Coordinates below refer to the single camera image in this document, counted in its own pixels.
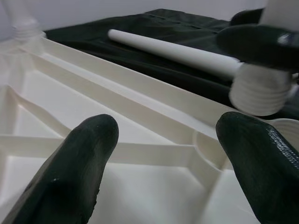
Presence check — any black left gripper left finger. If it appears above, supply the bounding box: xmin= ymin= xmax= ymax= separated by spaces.
xmin=9 ymin=113 xmax=119 ymax=224

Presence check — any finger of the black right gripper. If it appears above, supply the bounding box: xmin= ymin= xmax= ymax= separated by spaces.
xmin=216 ymin=23 xmax=299 ymax=70
xmin=230 ymin=9 xmax=264 ymax=27

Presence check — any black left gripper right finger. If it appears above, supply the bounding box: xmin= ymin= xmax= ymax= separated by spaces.
xmin=215 ymin=111 xmax=299 ymax=224

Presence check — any white plastic table leg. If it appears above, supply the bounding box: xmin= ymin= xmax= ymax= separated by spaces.
xmin=107 ymin=29 xmax=245 ymax=81
xmin=7 ymin=0 xmax=39 ymax=42
xmin=228 ymin=0 xmax=299 ymax=117

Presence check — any white plastic children table top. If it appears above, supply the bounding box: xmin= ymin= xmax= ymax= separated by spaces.
xmin=0 ymin=35 xmax=299 ymax=224

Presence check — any black table cloth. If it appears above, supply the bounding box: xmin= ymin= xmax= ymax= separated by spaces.
xmin=44 ymin=8 xmax=299 ymax=122

